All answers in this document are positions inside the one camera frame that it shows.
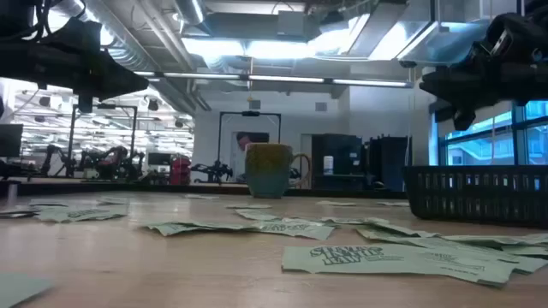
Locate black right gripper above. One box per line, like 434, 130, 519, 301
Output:
419, 12, 548, 106

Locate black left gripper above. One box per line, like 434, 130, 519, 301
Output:
0, 19, 149, 103

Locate black background robot arms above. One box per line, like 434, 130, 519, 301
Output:
40, 144, 146, 181

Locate dark blue storage cabinet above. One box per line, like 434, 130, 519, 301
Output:
367, 135, 413, 193

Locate black slotted plastic basket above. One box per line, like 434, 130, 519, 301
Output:
402, 165, 548, 228

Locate red tool cart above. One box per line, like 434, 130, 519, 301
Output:
170, 156, 193, 186

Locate black computer monitor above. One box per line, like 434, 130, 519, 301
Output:
0, 123, 24, 158

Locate black storage cabinet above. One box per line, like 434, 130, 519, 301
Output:
311, 133, 365, 190

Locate person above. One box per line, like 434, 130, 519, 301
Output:
235, 131, 271, 151

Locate long ceiling light strip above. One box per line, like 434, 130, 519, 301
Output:
134, 71, 414, 89

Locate olive green ceramic mug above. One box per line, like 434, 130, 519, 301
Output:
244, 142, 313, 199

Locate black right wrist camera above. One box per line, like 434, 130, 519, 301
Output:
434, 104, 477, 132

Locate rectangular metal ceiling duct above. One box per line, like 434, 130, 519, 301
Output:
396, 0, 527, 68

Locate window with dark frame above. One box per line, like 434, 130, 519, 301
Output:
436, 100, 548, 167

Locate black background rig frame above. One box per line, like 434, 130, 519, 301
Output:
217, 110, 283, 163
66, 104, 139, 179

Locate smooth silver ceiling duct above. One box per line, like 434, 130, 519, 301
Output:
173, 0, 206, 26

